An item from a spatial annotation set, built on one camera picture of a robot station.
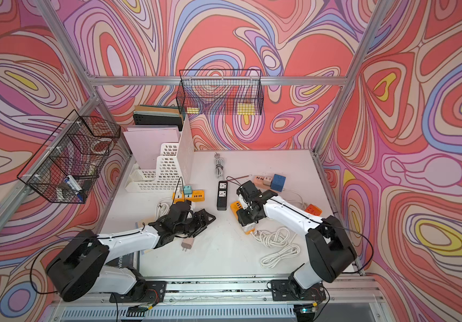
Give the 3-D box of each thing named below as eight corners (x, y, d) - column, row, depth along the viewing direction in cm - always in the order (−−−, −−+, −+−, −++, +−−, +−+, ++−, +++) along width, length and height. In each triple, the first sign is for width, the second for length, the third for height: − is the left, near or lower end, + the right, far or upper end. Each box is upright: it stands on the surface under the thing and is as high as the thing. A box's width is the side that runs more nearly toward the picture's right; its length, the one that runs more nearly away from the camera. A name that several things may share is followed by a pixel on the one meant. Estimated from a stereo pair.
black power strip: (217, 210, 97) (216, 207, 95) (218, 184, 107) (218, 180, 105) (227, 210, 97) (227, 207, 95) (227, 184, 107) (227, 180, 105)
